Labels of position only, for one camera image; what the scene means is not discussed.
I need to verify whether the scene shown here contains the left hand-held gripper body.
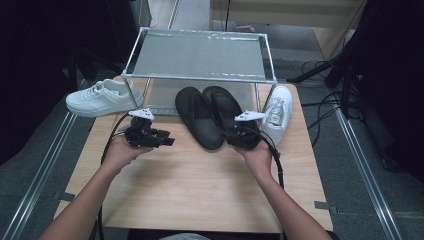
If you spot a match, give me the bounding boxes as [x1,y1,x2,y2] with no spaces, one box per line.
[124,107,158,149]

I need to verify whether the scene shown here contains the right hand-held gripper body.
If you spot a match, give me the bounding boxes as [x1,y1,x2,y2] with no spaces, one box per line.
[226,110,267,151]

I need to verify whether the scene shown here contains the black slipper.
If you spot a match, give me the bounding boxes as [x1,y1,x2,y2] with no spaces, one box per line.
[174,86,225,151]
[202,85,263,150]

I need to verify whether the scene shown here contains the white sneaker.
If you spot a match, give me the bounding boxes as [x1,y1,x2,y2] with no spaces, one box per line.
[259,85,294,147]
[65,78,145,118]

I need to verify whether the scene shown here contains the metal two-tier shoe rack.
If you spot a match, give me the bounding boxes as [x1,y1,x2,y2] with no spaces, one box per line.
[120,27,278,120]

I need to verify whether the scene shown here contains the person's right hand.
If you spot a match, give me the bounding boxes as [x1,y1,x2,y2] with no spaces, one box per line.
[233,139,275,183]

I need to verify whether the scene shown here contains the person's left hand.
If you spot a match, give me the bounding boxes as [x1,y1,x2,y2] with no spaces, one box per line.
[100,134,155,176]

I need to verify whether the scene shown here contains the person's grey shirt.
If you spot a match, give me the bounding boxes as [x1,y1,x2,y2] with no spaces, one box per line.
[159,233,211,240]

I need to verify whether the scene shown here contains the black tripod stand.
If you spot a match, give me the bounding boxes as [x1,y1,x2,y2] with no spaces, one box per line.
[285,49,368,119]

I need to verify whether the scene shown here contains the grey tape piece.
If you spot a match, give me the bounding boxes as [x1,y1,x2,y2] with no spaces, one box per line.
[313,200,338,215]
[52,191,77,203]

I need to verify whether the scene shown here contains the red object on floor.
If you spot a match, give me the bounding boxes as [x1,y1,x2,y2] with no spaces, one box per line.
[234,22,256,34]

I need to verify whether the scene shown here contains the dark curtain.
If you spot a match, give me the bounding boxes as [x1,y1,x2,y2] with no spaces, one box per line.
[0,0,140,165]

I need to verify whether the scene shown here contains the light wooden cabinet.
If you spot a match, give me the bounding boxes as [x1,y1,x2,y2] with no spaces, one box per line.
[209,0,368,61]

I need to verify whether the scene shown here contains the left hand-held gripper black cable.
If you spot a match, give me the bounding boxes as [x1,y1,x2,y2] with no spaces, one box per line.
[89,112,135,240]

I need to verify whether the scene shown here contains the hand-held gripper black cable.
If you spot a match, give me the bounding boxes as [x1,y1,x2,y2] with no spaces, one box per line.
[245,125,287,191]
[89,112,135,240]

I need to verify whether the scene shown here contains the right hand-held gripper black cable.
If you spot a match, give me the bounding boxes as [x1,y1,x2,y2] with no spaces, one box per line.
[245,125,287,191]

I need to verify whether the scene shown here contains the black floor cables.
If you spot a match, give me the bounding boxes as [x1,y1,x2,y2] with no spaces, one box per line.
[299,59,346,148]

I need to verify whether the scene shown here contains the metal floor rail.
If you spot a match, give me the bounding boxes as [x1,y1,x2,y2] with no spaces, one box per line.
[333,108,404,240]
[0,111,79,240]

